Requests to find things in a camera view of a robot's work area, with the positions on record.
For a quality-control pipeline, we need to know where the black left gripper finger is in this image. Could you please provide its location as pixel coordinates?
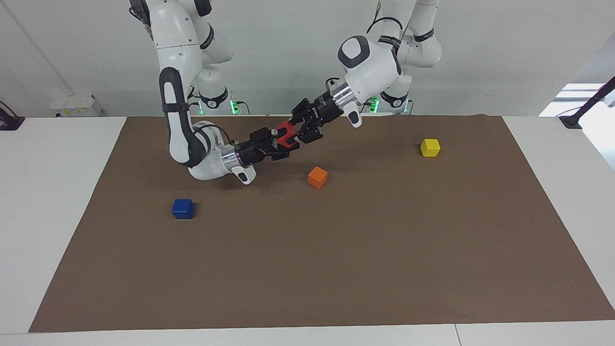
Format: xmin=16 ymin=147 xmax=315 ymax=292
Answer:
xmin=297 ymin=126 xmax=323 ymax=145
xmin=290 ymin=98 xmax=312 ymax=126

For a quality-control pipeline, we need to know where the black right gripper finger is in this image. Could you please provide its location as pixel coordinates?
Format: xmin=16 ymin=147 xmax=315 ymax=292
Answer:
xmin=250 ymin=127 xmax=282 ymax=145
xmin=268 ymin=144 xmax=292 ymax=162

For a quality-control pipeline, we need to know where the red wooden block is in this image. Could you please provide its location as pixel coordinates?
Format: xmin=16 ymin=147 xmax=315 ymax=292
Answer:
xmin=276 ymin=120 xmax=301 ymax=148

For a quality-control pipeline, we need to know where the orange wooden block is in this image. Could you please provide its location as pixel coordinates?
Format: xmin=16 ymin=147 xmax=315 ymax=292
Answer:
xmin=307 ymin=166 xmax=328 ymax=189

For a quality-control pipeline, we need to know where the blue wooden block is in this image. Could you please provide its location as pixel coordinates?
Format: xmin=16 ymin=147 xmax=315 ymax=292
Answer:
xmin=172 ymin=198 xmax=195 ymax=220

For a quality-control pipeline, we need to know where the brown paper table mat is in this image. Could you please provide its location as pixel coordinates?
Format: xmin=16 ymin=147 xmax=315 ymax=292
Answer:
xmin=28 ymin=114 xmax=615 ymax=333

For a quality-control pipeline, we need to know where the black table clamp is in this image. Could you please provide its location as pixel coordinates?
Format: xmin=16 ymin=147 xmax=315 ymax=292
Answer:
xmin=0 ymin=100 xmax=25 ymax=131

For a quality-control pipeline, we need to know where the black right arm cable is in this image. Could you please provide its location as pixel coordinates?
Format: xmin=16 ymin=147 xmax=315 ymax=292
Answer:
xmin=207 ymin=124 xmax=238 ymax=147

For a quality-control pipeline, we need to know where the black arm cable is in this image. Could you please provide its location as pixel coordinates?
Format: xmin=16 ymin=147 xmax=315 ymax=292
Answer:
xmin=207 ymin=124 xmax=238 ymax=147
xmin=367 ymin=17 xmax=405 ymax=49

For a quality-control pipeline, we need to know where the black base power cable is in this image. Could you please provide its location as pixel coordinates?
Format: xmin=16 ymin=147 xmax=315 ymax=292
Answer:
xmin=184 ymin=86 xmax=202 ymax=116

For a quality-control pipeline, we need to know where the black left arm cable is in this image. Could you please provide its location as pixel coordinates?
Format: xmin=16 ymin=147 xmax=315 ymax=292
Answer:
xmin=367 ymin=17 xmax=405 ymax=49

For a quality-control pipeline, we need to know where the white wall box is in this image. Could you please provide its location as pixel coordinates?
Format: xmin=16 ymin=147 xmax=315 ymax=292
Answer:
xmin=50 ymin=94 xmax=102 ymax=117

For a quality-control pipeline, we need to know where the black camera stand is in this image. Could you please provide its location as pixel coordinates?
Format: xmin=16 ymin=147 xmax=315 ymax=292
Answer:
xmin=559 ymin=76 xmax=615 ymax=129

